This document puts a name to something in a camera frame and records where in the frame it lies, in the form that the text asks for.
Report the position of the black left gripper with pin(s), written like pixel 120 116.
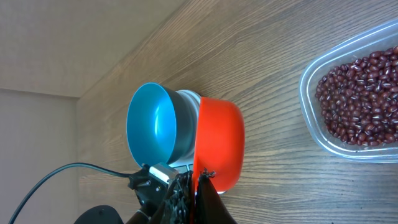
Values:
pixel 150 192

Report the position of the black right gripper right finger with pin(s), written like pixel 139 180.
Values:
pixel 209 208

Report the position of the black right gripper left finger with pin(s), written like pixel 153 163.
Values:
pixel 176 207

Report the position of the red scoop blue handle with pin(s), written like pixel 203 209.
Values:
pixel 219 144

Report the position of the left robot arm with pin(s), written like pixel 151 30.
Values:
pixel 102 214

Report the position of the white digital kitchen scale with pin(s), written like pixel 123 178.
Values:
pixel 186 115

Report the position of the blue metal bowl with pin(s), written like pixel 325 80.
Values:
pixel 151 124

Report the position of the clear plastic container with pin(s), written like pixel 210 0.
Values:
pixel 378 38

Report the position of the red adzuki beans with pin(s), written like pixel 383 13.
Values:
pixel 358 100

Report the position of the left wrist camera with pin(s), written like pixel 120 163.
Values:
pixel 164 172

